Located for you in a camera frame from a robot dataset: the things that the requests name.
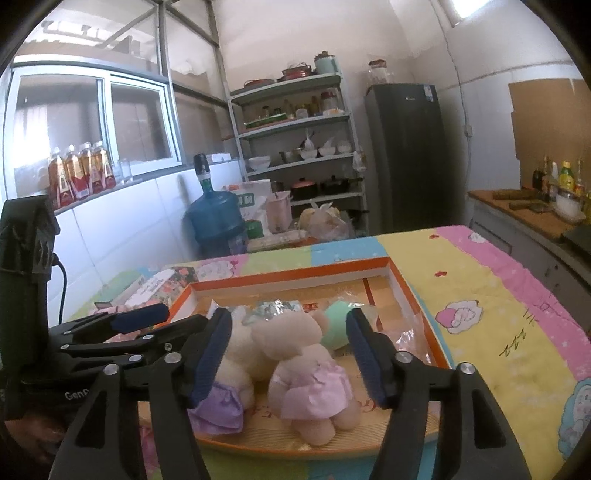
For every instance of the black pan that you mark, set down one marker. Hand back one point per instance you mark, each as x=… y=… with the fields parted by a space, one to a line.
x=339 y=185

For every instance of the group of condiment bottles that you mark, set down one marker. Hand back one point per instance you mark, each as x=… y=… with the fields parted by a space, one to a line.
x=561 y=177

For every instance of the green tray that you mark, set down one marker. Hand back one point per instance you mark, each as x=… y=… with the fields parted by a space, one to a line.
x=270 y=122

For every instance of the black pot with red lid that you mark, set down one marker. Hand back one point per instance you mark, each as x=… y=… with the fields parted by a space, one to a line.
x=304 y=190

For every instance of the brown cardboard sheet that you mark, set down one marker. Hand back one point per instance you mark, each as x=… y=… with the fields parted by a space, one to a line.
x=549 y=120

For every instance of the plush bear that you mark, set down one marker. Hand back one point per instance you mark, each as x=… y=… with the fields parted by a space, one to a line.
x=235 y=355
x=295 y=355

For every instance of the wall socket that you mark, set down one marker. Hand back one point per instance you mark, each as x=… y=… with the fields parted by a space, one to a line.
x=468 y=131

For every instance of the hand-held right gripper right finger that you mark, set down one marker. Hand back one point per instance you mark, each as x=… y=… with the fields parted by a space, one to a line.
x=364 y=360

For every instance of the pink plastic bucket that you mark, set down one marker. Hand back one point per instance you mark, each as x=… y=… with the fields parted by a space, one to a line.
x=279 y=212

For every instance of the mint green pot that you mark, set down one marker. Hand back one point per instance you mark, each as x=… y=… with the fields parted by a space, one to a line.
x=327 y=62

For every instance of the glass jar with brown lid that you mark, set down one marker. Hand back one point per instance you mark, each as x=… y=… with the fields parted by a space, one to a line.
x=379 y=73

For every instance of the white metal shelf rack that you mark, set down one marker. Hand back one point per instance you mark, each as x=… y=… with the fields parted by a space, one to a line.
x=300 y=134

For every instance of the red label drink bottle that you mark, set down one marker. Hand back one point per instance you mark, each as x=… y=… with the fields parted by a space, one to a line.
x=71 y=174
x=56 y=177
x=87 y=170
x=102 y=167

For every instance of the blue water jug with pump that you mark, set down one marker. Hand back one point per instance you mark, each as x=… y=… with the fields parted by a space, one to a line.
x=214 y=221

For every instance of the white sack with green label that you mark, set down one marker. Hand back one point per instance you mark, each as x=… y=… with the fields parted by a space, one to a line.
x=251 y=201

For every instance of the kitchen counter with wooden top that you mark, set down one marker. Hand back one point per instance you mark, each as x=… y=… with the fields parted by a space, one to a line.
x=517 y=230

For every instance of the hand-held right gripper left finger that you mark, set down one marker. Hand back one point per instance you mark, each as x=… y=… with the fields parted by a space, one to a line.
x=210 y=360

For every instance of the sliding glass window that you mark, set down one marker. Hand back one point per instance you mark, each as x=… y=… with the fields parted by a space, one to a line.
x=92 y=124

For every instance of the white bowl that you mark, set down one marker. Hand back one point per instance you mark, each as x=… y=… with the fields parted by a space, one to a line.
x=570 y=207

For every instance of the dark grey fridge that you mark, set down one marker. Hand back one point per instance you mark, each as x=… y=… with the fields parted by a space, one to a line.
x=406 y=157

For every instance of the floral printed packet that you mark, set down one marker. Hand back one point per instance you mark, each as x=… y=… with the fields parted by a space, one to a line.
x=154 y=288

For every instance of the orange and white cardboard box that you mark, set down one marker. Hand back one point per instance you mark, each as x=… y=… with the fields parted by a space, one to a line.
x=286 y=286

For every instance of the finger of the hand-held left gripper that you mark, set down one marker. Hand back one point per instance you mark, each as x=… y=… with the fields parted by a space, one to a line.
x=157 y=340
x=138 y=317

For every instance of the clear drinking glass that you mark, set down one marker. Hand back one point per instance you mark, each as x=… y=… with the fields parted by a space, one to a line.
x=125 y=170

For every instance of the green puff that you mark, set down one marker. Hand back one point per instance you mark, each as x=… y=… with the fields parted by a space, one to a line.
x=337 y=323

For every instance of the clear plastic bag of food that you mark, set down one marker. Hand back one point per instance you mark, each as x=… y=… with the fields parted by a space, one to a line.
x=325 y=221

